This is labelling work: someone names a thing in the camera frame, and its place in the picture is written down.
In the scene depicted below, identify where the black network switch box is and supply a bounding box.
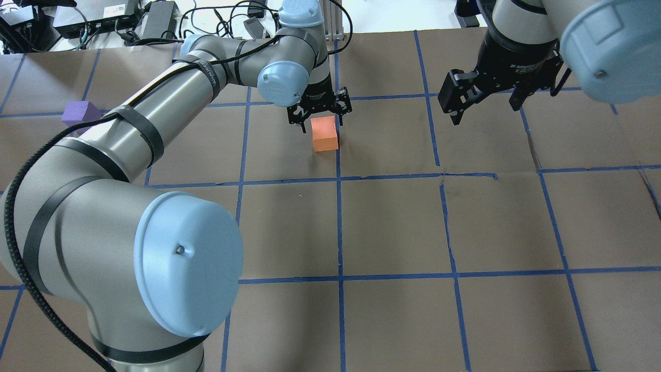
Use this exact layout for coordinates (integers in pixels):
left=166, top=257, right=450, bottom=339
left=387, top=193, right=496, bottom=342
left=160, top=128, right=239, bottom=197
left=53, top=1, right=142, bottom=39

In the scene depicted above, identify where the purple foam cube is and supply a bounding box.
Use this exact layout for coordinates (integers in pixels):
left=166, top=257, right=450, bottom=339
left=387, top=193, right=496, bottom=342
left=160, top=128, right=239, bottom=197
left=60, top=101, right=104, bottom=126

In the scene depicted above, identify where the aluminium frame post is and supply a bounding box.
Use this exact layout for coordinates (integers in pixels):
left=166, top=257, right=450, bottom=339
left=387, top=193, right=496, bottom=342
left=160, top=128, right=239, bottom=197
left=320, top=1, right=345, bottom=41

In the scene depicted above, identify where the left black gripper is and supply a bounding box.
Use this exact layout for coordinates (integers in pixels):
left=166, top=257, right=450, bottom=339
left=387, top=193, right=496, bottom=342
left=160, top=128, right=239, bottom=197
left=288, top=74, right=353, bottom=134

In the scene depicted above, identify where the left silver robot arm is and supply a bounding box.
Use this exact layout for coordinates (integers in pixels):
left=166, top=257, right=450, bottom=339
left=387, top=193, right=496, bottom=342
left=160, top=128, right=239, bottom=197
left=2, top=1, right=350, bottom=371

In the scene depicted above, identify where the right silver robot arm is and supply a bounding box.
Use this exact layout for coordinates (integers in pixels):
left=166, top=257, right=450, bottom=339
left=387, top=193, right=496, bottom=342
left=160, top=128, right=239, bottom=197
left=437, top=1, right=660, bottom=125

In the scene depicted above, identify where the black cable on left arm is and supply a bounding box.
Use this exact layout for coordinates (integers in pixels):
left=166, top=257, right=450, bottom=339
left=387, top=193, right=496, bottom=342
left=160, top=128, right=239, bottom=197
left=3, top=52, right=279, bottom=372

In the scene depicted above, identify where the small black adapter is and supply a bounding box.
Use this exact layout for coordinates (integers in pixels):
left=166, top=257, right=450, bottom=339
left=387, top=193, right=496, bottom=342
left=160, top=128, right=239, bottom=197
left=454, top=0, right=481, bottom=28

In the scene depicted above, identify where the orange foam cube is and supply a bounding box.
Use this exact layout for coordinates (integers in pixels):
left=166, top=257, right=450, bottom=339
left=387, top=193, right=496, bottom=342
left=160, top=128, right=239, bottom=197
left=311, top=116, right=339, bottom=152

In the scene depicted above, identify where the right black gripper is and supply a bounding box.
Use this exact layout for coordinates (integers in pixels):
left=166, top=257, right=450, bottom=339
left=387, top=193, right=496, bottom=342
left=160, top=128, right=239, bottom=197
left=437, top=36, right=572, bottom=126

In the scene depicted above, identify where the black power brick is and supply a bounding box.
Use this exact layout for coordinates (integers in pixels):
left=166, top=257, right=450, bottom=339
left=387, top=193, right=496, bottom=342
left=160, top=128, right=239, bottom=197
left=141, top=1, right=179, bottom=39

